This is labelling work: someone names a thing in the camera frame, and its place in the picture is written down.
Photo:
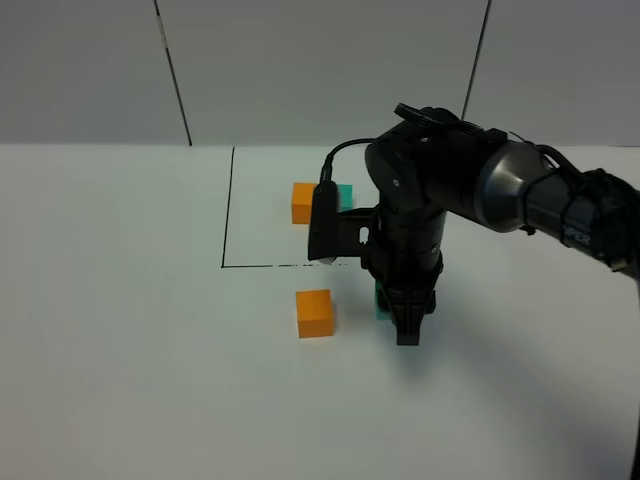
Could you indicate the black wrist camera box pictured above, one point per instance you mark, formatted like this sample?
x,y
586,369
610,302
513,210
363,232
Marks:
x,y
323,227

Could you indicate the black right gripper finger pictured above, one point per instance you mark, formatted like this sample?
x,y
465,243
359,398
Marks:
x,y
407,308

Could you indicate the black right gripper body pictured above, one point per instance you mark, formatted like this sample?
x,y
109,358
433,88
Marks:
x,y
402,249

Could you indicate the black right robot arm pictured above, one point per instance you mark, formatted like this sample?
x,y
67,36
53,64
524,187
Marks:
x,y
433,163

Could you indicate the template teal cube block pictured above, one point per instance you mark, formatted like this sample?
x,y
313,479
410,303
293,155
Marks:
x,y
345,197

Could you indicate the template orange cube block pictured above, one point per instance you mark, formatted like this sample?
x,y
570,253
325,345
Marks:
x,y
301,203

